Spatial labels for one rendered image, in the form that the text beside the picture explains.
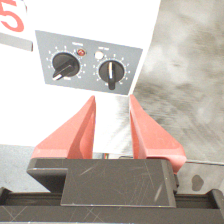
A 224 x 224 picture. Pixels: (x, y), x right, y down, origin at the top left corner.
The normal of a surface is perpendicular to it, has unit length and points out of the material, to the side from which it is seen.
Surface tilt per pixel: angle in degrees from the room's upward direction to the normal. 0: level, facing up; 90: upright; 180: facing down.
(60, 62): 30
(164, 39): 0
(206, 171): 0
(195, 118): 0
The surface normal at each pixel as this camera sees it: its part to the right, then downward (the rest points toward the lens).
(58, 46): -0.02, 0.76
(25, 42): 0.07, 0.33
